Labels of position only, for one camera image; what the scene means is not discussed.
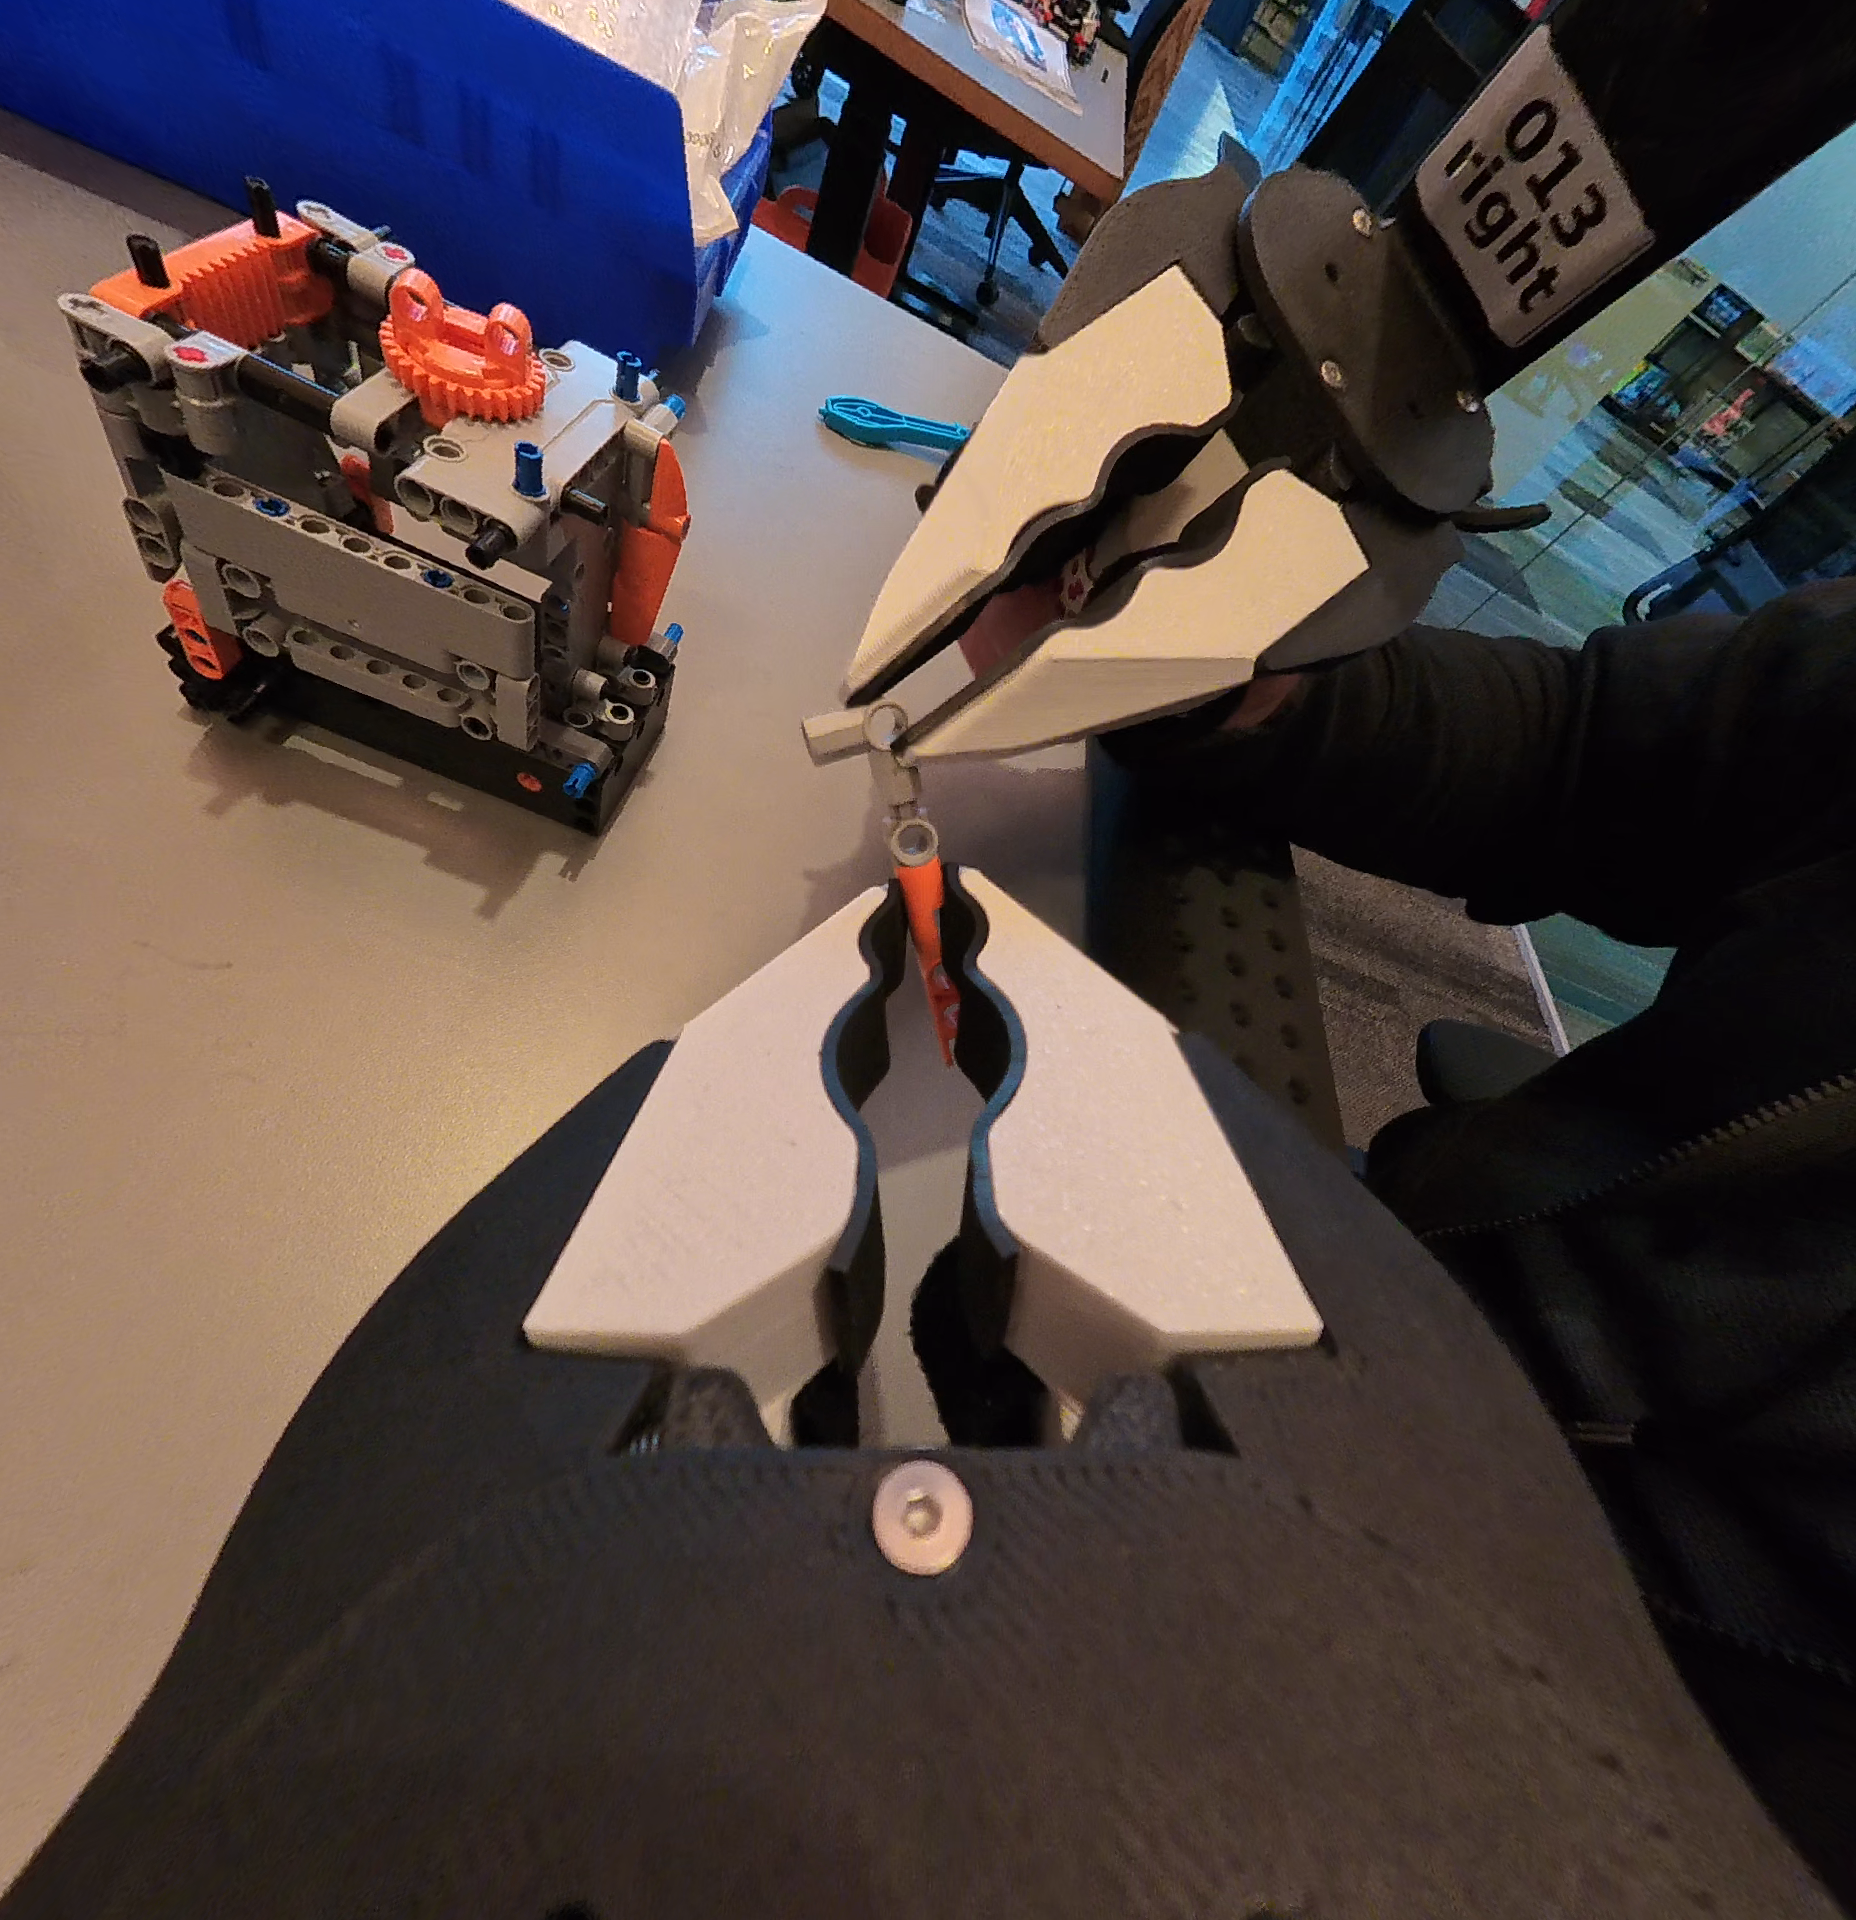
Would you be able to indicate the orange plastic object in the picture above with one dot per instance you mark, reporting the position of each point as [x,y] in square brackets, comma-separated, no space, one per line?
[838,240]

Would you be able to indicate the teal plastic tool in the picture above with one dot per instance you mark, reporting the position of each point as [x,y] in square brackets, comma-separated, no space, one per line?
[870,419]

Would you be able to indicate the orange pointed plastic piece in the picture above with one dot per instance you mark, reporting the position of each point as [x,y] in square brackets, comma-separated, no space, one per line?
[925,916]

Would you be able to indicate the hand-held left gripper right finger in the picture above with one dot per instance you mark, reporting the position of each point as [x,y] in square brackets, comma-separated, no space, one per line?
[1155,1200]

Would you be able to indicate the clear plastic bag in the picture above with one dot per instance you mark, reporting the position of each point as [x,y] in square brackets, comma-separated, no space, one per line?
[734,91]

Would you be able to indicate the black dimpled panel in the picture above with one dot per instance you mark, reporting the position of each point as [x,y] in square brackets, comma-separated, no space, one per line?
[1215,960]

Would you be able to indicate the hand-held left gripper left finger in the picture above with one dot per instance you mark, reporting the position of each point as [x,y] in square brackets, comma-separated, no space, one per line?
[688,1200]

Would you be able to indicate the person's right hand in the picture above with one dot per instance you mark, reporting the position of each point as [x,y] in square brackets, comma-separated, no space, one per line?
[1263,705]

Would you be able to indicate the printed leaflet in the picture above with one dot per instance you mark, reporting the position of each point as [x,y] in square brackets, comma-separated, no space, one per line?
[1027,44]

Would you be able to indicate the grey plastic pin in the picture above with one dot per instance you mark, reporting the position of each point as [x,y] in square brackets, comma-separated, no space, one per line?
[913,834]

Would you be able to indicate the blue plastic bin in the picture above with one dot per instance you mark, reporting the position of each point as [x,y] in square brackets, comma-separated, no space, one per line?
[343,120]

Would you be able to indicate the black office chair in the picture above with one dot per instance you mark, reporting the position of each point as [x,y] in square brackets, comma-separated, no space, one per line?
[1005,210]

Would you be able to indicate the toy building-block model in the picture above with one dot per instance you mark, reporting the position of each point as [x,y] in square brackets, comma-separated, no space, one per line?
[418,496]

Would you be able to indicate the person's right forearm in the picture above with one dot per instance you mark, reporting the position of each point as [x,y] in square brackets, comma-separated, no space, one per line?
[1544,749]

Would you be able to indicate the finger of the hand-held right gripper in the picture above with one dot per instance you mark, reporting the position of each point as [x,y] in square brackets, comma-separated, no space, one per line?
[1168,630]
[1063,420]

